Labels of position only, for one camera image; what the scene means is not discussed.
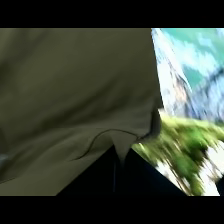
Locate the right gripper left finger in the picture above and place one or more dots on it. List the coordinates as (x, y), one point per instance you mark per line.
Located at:
(96, 180)

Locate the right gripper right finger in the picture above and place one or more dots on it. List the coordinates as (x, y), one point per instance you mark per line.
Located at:
(143, 180)

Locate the brown pants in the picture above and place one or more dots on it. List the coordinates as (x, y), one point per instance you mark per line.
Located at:
(76, 86)

